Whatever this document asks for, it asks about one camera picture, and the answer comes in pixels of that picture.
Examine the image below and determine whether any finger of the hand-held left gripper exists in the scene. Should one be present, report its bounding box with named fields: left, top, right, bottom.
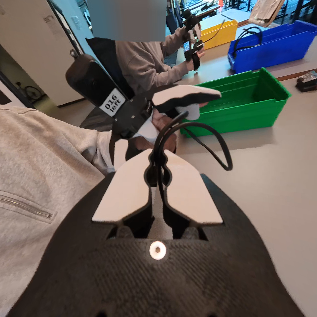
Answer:
left=152, top=85, right=221, bottom=114
left=176, top=104, right=200, bottom=120

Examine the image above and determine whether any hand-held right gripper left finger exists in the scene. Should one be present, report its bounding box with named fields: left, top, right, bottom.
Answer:
left=91, top=148, right=155, bottom=233

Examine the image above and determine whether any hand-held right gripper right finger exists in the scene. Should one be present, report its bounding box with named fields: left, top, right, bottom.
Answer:
left=161, top=149, right=224, bottom=238

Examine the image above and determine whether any black cable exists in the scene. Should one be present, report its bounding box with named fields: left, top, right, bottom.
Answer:
left=148, top=111, right=234, bottom=208
left=234, top=26, right=263, bottom=53

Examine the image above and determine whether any green plastic bin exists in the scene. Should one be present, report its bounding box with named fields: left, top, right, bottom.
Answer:
left=179, top=67, right=291, bottom=138

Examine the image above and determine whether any person's left forearm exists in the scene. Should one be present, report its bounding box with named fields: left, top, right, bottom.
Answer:
left=0, top=105, right=115, bottom=174

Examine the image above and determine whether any grey desk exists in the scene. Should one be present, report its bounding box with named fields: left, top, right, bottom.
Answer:
left=158, top=72, right=317, bottom=310
left=175, top=9, right=317, bottom=81

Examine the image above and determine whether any person's left hand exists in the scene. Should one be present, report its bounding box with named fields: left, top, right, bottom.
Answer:
left=134, top=110, right=181, bottom=155

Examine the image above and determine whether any bicycle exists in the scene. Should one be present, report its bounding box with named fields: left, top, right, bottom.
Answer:
left=14, top=81, right=42, bottom=102

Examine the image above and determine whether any yellow plastic bin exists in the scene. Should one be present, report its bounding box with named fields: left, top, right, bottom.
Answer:
left=199, top=19, right=239, bottom=50

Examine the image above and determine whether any white door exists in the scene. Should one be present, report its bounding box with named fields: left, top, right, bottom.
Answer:
left=0, top=0, right=86, bottom=107

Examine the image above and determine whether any blue plastic bin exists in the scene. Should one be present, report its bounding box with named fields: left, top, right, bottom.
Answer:
left=227, top=20, right=317, bottom=74

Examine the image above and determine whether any person's grey sweatshirt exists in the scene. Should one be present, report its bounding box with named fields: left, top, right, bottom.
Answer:
left=0, top=158, right=107, bottom=315

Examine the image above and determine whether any brown paper bag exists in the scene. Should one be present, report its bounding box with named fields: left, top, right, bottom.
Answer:
left=248, top=0, right=285, bottom=28

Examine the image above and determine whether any black battery charger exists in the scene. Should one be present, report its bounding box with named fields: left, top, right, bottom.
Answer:
left=295, top=70, right=317, bottom=92

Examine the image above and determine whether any black handheld camera rig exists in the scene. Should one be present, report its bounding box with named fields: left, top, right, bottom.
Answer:
left=183, top=10, right=205, bottom=71

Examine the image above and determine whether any coiled black cable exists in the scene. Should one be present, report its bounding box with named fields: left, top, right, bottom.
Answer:
left=234, top=26, right=263, bottom=53

